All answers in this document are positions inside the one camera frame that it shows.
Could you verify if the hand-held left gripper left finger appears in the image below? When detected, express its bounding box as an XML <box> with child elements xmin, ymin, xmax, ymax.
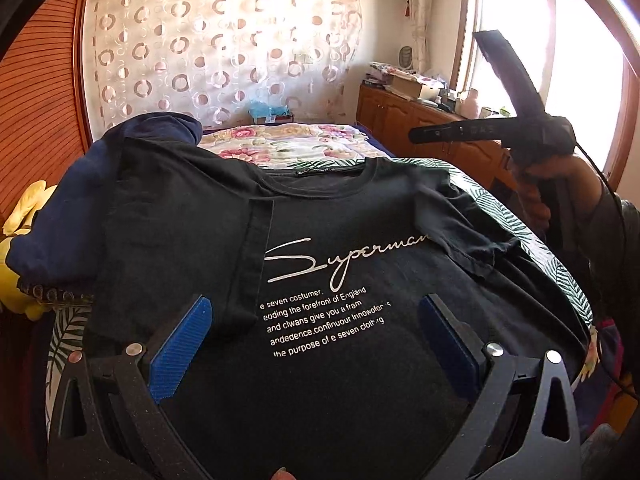
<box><xmin>47</xmin><ymin>296</ymin><xmax>213</xmax><ymax>480</ymax></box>

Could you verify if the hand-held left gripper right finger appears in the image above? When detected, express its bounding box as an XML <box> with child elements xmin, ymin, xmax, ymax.
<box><xmin>417</xmin><ymin>294</ymin><xmax>583</xmax><ymax>480</ymax></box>

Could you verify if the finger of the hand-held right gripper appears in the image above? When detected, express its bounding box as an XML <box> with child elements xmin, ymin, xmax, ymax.
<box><xmin>472</xmin><ymin>30</ymin><xmax>551</xmax><ymax>121</ymax></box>
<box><xmin>408</xmin><ymin>119</ymin><xmax>516</xmax><ymax>146</ymax></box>

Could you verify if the black printed t-shirt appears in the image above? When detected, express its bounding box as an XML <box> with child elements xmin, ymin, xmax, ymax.
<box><xmin>82</xmin><ymin>137</ymin><xmax>593</xmax><ymax>480</ymax></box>

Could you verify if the person's right forearm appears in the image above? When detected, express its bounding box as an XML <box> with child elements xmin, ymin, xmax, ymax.
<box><xmin>575</xmin><ymin>195</ymin><xmax>640</xmax><ymax>321</ymax></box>

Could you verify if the person's right hand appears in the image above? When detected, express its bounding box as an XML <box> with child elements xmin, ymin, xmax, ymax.
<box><xmin>517</xmin><ymin>152</ymin><xmax>608</xmax><ymax>241</ymax></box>

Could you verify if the wooden cabinet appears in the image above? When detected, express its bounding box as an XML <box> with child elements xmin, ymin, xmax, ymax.
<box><xmin>357</xmin><ymin>84</ymin><xmax>531</xmax><ymax>191</ymax></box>

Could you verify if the cardboard box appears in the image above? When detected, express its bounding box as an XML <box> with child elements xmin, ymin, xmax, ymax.
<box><xmin>387</xmin><ymin>72</ymin><xmax>443</xmax><ymax>102</ymax></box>

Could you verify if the window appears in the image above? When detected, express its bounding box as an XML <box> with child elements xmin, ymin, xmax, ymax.
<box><xmin>455</xmin><ymin>0</ymin><xmax>631</xmax><ymax>186</ymax></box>

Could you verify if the white lace curtain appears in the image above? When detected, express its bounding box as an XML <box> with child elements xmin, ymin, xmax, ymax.
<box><xmin>400</xmin><ymin>0</ymin><xmax>481</xmax><ymax>91</ymax></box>

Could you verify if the leaf print quilt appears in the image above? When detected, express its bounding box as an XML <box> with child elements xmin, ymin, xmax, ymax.
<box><xmin>45</xmin><ymin>157</ymin><xmax>608</xmax><ymax>431</ymax></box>

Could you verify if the floral blanket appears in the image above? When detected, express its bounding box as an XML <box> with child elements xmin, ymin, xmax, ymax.
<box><xmin>197</xmin><ymin>122</ymin><xmax>391</xmax><ymax>173</ymax></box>

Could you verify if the navy blue garment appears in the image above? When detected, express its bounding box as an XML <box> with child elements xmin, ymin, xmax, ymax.
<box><xmin>10</xmin><ymin>112</ymin><xmax>203</xmax><ymax>303</ymax></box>

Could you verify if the yellow plush toy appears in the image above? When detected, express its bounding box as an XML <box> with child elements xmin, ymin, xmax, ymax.
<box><xmin>0</xmin><ymin>180</ymin><xmax>58</xmax><ymax>321</ymax></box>

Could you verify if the light blue packet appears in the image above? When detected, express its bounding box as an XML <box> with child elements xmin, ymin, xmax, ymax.
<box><xmin>248</xmin><ymin>100</ymin><xmax>293</xmax><ymax>125</ymax></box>

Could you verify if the circle pattern sheer curtain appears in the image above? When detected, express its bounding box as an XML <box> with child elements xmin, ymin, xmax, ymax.
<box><xmin>85</xmin><ymin>0</ymin><xmax>371</xmax><ymax>133</ymax></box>

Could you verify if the wooden louvered wardrobe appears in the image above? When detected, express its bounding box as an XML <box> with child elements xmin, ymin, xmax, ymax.
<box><xmin>0</xmin><ymin>0</ymin><xmax>101</xmax><ymax>226</ymax></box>

